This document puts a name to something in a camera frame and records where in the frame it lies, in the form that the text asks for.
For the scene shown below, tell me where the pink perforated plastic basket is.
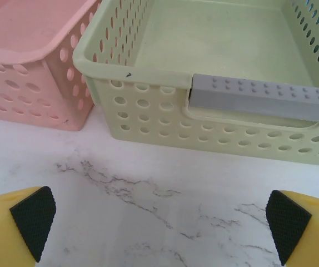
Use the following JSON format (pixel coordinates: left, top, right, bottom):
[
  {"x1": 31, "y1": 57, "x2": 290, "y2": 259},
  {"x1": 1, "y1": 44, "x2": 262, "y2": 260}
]
[{"x1": 0, "y1": 0, "x2": 104, "y2": 132}]

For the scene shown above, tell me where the green perforated plastic basket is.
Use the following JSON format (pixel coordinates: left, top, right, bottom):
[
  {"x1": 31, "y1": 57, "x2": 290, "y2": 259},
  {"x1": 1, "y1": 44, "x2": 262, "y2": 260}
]
[{"x1": 72, "y1": 0, "x2": 319, "y2": 169}]

